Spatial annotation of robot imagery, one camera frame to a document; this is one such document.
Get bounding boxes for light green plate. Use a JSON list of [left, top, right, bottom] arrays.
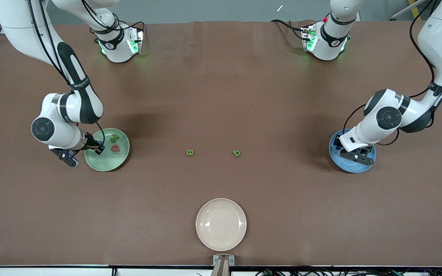
[[84, 128, 130, 172]]

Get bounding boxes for blue plate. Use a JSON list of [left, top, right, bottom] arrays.
[[329, 129, 376, 173]]

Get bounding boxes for brown table cover sheet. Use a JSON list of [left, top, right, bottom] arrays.
[[0, 20, 442, 267]]

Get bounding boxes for beige plate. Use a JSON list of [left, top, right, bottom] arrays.
[[196, 198, 247, 252]]

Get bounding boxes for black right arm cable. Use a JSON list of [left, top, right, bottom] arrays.
[[25, 0, 106, 148]]

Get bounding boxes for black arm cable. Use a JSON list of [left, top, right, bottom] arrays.
[[25, 0, 106, 148], [342, 0, 442, 146]]

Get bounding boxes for black base power cable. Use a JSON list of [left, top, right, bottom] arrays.
[[121, 19, 146, 43], [270, 19, 308, 42]]

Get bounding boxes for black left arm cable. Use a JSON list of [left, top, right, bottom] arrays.
[[342, 0, 442, 146]]

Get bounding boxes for tangled black cables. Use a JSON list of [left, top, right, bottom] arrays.
[[255, 266, 442, 276]]

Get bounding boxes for white table edge rail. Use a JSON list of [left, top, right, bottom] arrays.
[[0, 265, 442, 276]]

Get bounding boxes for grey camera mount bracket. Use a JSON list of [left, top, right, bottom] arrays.
[[210, 255, 235, 276]]

